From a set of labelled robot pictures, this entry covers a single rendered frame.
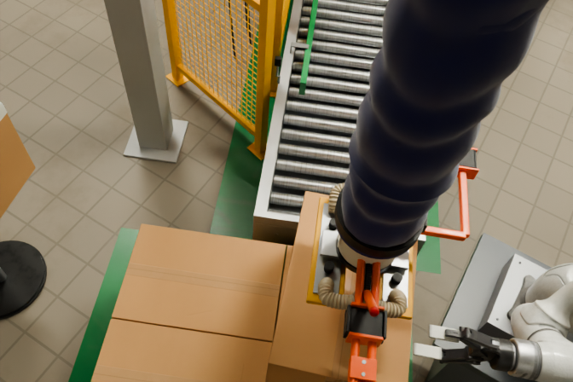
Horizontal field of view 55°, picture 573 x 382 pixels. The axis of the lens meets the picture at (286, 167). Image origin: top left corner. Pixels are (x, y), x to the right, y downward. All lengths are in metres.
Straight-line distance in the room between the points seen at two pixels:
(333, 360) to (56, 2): 3.25
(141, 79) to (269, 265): 1.13
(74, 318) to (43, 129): 1.17
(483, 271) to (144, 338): 1.24
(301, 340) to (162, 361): 0.60
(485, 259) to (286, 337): 0.85
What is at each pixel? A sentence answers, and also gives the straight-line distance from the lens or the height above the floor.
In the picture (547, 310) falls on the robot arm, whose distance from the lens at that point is 1.61.
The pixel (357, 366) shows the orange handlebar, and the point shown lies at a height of 1.24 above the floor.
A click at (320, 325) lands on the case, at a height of 0.94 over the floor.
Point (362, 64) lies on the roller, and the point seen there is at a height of 0.54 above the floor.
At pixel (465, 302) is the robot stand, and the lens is 2.07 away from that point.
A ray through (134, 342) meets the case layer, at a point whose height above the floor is 0.54.
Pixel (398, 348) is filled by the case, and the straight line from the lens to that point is 1.73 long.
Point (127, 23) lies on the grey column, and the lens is 2.55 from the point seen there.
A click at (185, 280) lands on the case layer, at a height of 0.54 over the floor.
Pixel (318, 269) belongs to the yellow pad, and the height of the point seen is 1.12.
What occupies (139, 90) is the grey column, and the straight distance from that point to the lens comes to 2.84.
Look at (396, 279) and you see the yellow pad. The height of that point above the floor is 1.15.
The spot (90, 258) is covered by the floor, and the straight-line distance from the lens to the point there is 2.92.
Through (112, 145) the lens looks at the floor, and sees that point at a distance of 3.27.
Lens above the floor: 2.54
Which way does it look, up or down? 55 degrees down
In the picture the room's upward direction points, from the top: 7 degrees clockwise
